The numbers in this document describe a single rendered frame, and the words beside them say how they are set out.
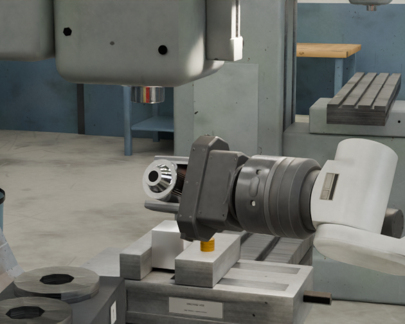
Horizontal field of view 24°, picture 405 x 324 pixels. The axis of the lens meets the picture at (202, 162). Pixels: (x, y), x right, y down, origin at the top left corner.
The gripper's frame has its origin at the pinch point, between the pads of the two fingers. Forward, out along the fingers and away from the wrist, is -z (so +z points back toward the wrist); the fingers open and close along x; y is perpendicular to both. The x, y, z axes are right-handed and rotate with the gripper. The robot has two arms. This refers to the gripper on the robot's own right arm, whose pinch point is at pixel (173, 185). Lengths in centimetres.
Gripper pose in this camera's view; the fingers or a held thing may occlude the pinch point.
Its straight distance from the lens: 110.7
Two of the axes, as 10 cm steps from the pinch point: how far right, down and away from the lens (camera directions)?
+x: -1.9, 9.7, -1.7
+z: 8.4, 0.7, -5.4
